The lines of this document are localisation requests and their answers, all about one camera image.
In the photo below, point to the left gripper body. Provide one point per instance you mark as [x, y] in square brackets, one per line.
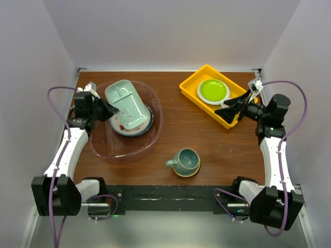
[96, 111]

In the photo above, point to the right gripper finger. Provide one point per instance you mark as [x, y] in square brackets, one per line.
[235, 100]
[229, 114]

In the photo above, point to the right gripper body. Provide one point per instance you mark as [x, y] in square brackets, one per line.
[253, 111]

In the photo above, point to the pale green rectangular dish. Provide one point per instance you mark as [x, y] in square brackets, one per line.
[131, 109]

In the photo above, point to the blue floral plate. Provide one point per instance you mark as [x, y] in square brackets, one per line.
[151, 119]

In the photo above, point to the yellow rimmed dark bowl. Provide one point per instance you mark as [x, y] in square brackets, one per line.
[189, 175]

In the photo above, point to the teal glazed mug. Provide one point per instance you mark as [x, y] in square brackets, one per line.
[186, 160]

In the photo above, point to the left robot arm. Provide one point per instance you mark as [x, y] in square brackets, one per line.
[55, 192]

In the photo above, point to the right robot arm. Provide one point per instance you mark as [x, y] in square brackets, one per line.
[275, 204]

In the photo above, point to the clear plastic bin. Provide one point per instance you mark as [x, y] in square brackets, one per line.
[108, 144]

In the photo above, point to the light blue mug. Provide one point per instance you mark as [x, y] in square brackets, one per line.
[223, 104]

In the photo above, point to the pale blue rimmed plate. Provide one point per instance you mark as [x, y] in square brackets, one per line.
[200, 96]

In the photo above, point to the lime green plate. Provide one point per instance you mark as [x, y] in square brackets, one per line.
[213, 90]

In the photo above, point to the yellow plastic tray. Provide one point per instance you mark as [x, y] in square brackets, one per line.
[189, 89]

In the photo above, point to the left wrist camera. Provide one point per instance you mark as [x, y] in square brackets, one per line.
[90, 87]

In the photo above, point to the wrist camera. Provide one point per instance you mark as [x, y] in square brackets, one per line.
[255, 86]
[90, 87]

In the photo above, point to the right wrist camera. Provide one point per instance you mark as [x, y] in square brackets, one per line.
[255, 86]

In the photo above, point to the aluminium frame rail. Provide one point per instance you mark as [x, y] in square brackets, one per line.
[30, 227]

